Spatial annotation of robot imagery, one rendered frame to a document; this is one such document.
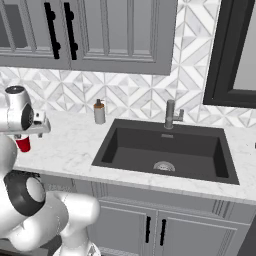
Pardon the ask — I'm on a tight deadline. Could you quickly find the black base cupboard handle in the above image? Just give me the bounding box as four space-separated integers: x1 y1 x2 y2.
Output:
144 216 152 245
159 218 167 247

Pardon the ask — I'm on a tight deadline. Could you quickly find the black sink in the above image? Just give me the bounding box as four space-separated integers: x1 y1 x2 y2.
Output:
91 117 241 186

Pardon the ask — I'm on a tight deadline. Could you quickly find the grey metal tap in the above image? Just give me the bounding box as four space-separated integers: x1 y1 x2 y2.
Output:
163 99 185 131

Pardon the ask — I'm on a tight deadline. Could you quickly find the red cup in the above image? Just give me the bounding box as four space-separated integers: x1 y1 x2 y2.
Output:
15 135 32 154

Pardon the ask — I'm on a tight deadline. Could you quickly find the white soap dispenser brown cap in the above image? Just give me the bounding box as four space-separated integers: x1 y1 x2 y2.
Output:
93 98 107 126

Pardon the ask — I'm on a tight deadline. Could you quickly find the grey wall cupboard door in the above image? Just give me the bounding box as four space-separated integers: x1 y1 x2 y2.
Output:
0 0 72 71
67 0 179 77

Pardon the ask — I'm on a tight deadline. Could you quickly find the grey false drawer front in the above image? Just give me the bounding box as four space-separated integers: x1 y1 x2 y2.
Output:
91 181 256 225

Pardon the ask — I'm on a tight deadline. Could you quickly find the black window frame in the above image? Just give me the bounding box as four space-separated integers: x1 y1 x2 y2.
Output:
202 0 256 110

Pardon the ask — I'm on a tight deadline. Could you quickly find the grey base cupboard door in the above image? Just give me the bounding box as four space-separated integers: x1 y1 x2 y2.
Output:
154 209 250 256
87 199 158 256

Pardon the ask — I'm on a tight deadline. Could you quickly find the black wall cupboard handle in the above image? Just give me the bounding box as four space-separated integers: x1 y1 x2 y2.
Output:
63 2 80 62
43 2 62 61

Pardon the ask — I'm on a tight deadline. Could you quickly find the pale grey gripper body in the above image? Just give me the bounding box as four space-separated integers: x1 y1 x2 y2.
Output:
4 120 52 139

